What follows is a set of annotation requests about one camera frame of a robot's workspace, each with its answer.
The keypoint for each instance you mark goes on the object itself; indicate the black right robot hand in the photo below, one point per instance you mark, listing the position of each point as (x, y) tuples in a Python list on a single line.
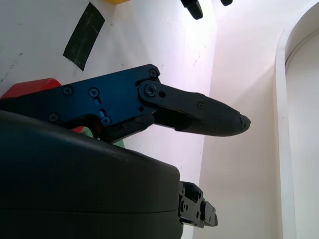
[(62, 179)]

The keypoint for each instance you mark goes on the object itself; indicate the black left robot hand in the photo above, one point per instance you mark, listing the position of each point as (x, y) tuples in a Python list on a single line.
[(195, 8)]

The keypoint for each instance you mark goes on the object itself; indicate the green cube block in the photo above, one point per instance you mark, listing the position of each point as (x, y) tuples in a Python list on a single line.
[(119, 144)]

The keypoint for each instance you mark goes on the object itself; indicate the yellow cube block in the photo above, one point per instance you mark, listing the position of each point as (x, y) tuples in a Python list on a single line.
[(114, 1)]

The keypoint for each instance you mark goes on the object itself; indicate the red cube block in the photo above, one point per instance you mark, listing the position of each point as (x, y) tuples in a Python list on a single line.
[(32, 85)]

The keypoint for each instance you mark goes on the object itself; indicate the black tape strip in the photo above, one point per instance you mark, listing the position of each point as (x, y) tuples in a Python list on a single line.
[(83, 37)]

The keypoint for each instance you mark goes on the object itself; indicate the white plate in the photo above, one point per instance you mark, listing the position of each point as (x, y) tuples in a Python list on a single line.
[(281, 99)]

